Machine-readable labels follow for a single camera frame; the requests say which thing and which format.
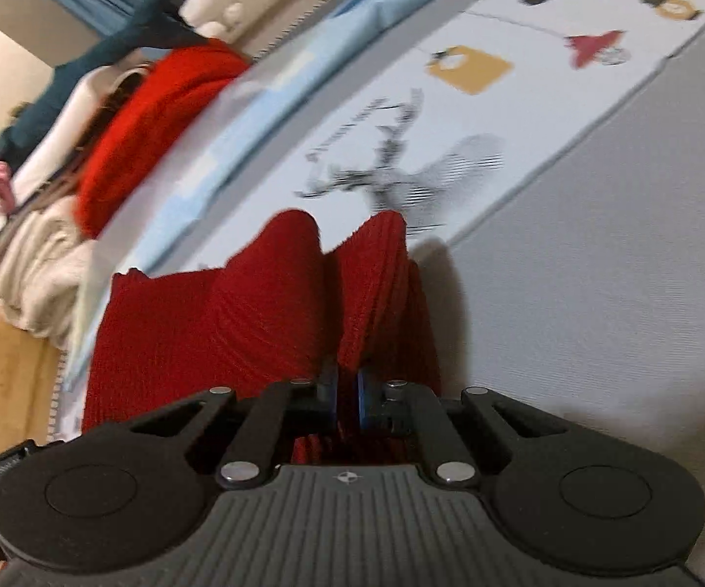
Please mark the dark red knit garment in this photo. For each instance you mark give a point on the dark red knit garment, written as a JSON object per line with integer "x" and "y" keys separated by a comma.
{"x": 254, "y": 318}

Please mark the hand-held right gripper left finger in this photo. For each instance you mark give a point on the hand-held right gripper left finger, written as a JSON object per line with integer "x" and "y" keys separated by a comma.
{"x": 328, "y": 397}

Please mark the bright red sweater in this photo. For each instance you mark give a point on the bright red sweater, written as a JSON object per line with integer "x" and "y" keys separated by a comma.
{"x": 150, "y": 128}

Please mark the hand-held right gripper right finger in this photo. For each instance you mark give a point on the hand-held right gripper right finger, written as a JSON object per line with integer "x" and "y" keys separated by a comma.
{"x": 364, "y": 398}

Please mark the teal shark plush toy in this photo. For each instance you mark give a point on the teal shark plush toy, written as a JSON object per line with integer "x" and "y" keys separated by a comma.
{"x": 120, "y": 36}

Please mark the cream knit cloth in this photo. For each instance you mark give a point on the cream knit cloth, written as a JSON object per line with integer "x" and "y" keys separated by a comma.
{"x": 34, "y": 281}

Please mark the white plush toy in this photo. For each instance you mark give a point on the white plush toy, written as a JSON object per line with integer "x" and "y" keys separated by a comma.
{"x": 211, "y": 9}

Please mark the white printed mat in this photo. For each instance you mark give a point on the white printed mat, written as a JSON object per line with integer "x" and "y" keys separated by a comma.
{"x": 511, "y": 134}

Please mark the white garment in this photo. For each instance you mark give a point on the white garment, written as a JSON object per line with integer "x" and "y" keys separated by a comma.
{"x": 59, "y": 128}

